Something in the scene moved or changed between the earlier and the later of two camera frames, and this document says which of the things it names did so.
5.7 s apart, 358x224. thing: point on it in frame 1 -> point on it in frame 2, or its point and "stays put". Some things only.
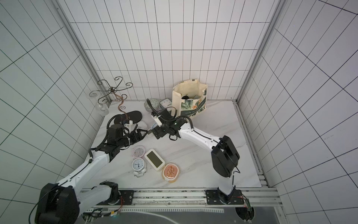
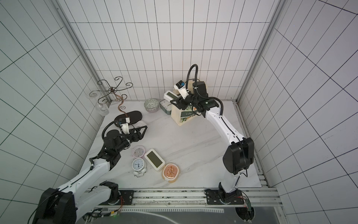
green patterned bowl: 154,102 stays put
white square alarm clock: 141,125 stays put
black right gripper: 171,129 -> 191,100
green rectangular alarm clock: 165,103 stays put
